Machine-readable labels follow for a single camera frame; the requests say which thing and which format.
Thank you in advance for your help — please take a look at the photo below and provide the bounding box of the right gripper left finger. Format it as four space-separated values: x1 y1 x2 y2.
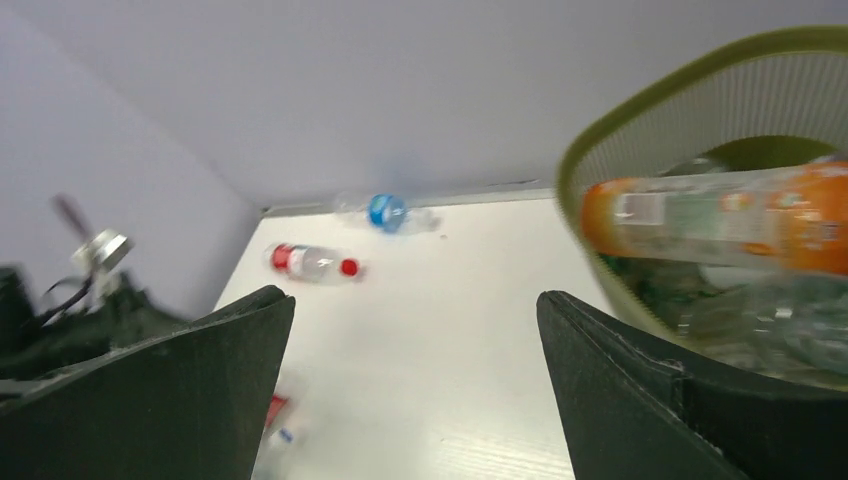
1 286 296 479

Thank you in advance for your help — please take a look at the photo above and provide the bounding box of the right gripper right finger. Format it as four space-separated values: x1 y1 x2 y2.
537 291 847 479

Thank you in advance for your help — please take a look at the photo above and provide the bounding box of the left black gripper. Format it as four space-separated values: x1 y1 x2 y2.
1 265 189 381

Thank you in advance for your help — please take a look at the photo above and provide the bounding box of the clear bottle red label top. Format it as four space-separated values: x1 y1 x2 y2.
265 243 365 285

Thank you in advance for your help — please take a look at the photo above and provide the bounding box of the clear bottle red label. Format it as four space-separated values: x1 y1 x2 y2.
265 243 365 285
264 391 294 430

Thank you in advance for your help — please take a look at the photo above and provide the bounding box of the orange drink bottle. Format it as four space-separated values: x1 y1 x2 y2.
580 162 847 275

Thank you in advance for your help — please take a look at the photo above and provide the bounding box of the clear bottle blue label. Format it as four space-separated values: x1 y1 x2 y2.
334 193 441 235

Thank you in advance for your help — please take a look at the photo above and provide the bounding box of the green mesh waste bin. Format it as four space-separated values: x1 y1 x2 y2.
557 25 847 354

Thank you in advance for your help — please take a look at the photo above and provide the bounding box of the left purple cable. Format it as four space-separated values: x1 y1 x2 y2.
51 193 94 243

